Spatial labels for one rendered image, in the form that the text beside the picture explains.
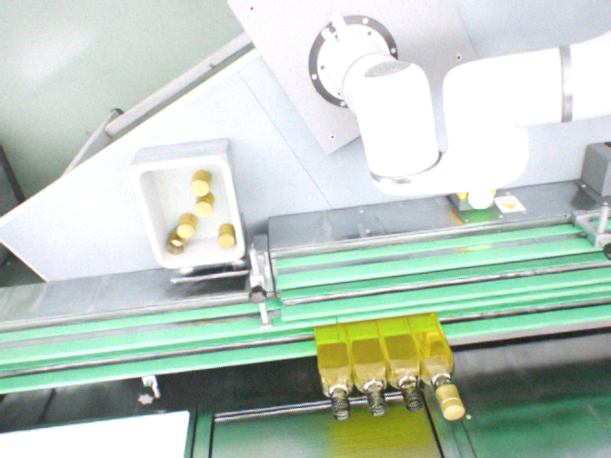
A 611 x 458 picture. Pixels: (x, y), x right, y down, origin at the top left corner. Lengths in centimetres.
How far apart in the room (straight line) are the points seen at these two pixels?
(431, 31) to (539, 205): 40
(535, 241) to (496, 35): 37
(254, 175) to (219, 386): 46
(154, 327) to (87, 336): 13
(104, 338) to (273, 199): 42
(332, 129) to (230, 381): 58
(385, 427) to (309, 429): 14
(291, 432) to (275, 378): 17
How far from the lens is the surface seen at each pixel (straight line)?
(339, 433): 102
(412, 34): 97
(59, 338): 112
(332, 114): 96
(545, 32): 107
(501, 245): 101
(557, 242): 104
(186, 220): 104
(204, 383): 120
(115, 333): 107
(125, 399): 123
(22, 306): 121
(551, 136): 115
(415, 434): 102
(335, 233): 100
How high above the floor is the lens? 169
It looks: 58 degrees down
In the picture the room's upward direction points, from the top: 173 degrees clockwise
